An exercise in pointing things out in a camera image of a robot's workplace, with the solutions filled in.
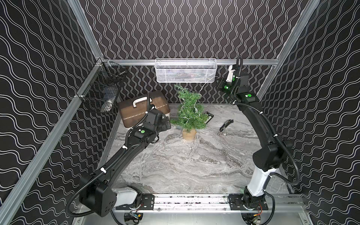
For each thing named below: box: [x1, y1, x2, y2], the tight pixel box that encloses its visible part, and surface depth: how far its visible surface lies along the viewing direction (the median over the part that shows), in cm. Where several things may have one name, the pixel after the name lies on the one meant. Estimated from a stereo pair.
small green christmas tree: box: [170, 84, 209, 141], surface depth 80 cm
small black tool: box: [219, 119, 234, 132], surface depth 109 cm
